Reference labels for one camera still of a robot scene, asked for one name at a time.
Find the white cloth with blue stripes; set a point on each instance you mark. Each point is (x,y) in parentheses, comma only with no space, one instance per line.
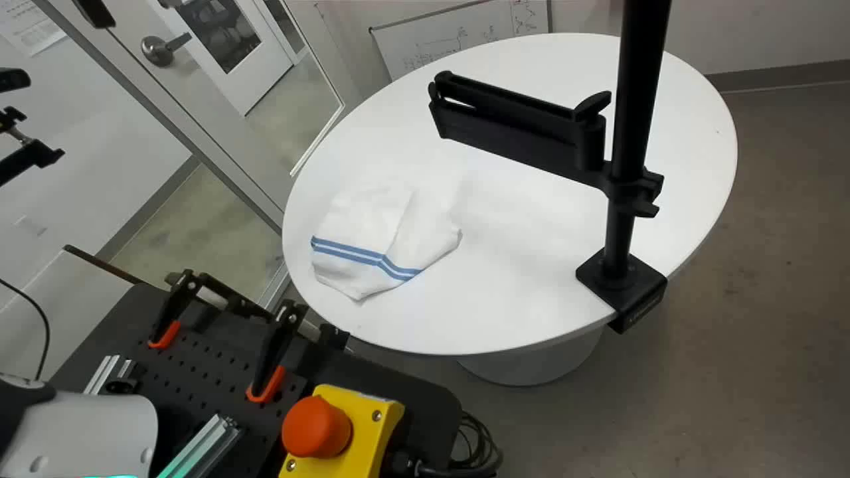
(380,241)

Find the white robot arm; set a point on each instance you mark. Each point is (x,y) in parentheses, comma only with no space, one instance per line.
(79,440)

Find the black pole stand with clamp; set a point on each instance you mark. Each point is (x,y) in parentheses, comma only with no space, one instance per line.
(639,88)

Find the yellow emergency stop red button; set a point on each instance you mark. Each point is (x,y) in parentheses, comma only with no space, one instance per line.
(373,427)

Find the white door with window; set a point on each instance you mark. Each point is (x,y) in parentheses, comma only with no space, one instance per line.
(267,54)

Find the black perforated board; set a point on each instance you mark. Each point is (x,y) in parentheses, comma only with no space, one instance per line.
(214,372)

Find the white paper sign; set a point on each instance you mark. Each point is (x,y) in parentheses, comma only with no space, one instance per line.
(26,29)

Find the long aluminium extrusion rail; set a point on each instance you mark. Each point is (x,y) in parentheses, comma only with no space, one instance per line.
(203,444)

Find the short aluminium extrusion rail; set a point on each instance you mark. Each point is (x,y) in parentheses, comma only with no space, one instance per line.
(106,372)

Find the grey wall baseboard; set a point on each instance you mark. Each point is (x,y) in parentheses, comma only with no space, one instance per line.
(778,76)

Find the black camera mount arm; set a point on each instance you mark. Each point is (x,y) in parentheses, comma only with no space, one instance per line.
(30,157)

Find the small black mount head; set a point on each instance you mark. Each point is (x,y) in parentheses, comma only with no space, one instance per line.
(10,80)

